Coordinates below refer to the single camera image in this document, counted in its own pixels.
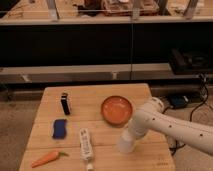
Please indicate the blue eraser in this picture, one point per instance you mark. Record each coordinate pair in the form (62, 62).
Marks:
(59, 129)

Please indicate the orange toy carrot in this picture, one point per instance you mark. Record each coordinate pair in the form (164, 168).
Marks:
(49, 157)

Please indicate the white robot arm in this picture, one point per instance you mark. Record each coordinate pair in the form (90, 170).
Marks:
(150, 116)

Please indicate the black power adapter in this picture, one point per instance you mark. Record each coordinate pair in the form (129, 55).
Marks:
(177, 101)

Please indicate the white toothpaste tube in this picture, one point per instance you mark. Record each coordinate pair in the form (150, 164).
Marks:
(86, 148)

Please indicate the black lighter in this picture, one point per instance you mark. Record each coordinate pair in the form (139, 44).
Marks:
(65, 104)

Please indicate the orange bowl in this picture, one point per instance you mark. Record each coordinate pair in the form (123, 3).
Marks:
(116, 110)

